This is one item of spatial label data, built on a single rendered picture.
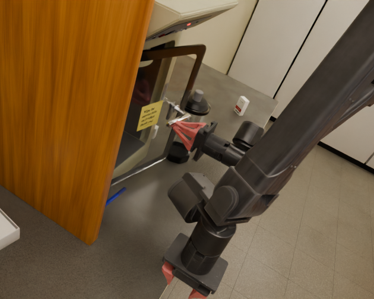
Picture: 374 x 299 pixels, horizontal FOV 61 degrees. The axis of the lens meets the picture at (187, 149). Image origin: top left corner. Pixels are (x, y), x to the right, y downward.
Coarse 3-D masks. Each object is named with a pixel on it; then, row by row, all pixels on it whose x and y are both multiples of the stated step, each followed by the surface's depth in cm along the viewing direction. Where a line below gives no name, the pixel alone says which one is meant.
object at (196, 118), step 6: (186, 108) 100; (210, 108) 104; (192, 114) 101; (192, 120) 103; (198, 120) 103; (186, 126) 104; (174, 138) 108; (174, 144) 109; (180, 144) 108; (174, 150) 110; (180, 150) 110; (186, 150) 111; (180, 156) 112
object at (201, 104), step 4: (196, 92) 101; (200, 92) 101; (192, 96) 104; (196, 96) 101; (200, 96) 101; (188, 100) 101; (192, 100) 102; (196, 100) 102; (200, 100) 102; (204, 100) 104; (188, 104) 100; (192, 104) 100; (196, 104) 100; (200, 104) 101; (204, 104) 102; (192, 108) 100; (196, 108) 100; (200, 108) 101; (204, 108) 102
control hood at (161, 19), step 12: (156, 0) 52; (168, 0) 55; (180, 0) 58; (192, 0) 61; (204, 0) 65; (216, 0) 69; (228, 0) 73; (156, 12) 52; (168, 12) 52; (180, 12) 51; (192, 12) 55; (204, 12) 60; (216, 12) 69; (156, 24) 53; (168, 24) 53
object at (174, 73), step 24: (168, 48) 71; (192, 48) 78; (144, 72) 69; (168, 72) 76; (192, 72) 85; (144, 96) 75; (168, 96) 83; (168, 120) 91; (120, 144) 79; (144, 144) 88; (168, 144) 100; (120, 168) 86; (144, 168) 97
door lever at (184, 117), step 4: (176, 108) 89; (176, 112) 91; (180, 112) 89; (184, 112) 89; (180, 116) 86; (184, 116) 87; (188, 116) 88; (172, 120) 84; (180, 120) 85; (184, 120) 87; (168, 124) 83; (172, 124) 83
